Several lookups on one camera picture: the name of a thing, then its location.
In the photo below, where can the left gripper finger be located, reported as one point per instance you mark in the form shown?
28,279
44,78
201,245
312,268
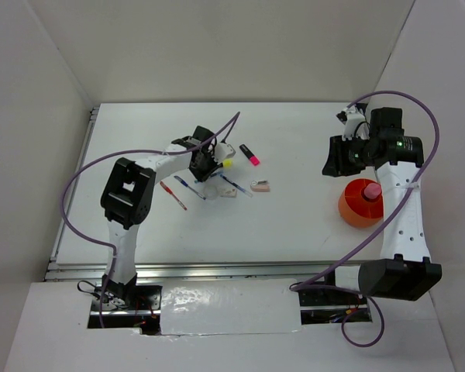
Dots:
200,175
210,170

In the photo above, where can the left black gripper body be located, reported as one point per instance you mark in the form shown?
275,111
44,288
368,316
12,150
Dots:
208,162

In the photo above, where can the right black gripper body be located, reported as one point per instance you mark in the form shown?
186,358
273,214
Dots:
358,155

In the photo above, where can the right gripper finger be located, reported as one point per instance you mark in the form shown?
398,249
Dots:
335,167
337,146

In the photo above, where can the yellow cap black highlighter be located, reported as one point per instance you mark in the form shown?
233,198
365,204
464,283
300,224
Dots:
226,164

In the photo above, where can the blue clear barrel pen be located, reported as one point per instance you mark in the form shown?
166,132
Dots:
235,185

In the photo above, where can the dark blue gel pen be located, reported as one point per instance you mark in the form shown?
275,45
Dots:
189,187

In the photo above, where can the pink cap black highlighter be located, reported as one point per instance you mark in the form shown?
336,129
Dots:
249,155

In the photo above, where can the red gel pen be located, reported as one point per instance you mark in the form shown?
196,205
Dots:
173,195

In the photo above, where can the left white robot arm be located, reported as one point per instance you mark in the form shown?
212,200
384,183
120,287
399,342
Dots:
128,195

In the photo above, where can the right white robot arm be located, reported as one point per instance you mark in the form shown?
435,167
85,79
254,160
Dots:
404,270

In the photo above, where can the clear tape roll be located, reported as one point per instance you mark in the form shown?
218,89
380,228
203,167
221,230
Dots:
211,192

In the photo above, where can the white staples box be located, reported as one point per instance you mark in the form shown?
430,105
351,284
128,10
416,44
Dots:
227,192

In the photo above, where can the pink eraser with sharpener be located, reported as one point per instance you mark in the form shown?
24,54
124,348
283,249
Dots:
260,186

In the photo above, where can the orange round organizer container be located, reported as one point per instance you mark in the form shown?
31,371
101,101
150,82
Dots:
355,210

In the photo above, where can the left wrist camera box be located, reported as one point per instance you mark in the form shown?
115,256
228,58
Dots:
223,151

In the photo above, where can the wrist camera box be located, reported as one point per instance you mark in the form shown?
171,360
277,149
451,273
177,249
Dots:
223,151
353,120

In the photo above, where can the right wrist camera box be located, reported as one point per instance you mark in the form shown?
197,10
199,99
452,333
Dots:
353,120

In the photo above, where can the aluminium table frame rail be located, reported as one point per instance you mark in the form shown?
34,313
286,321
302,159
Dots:
293,229

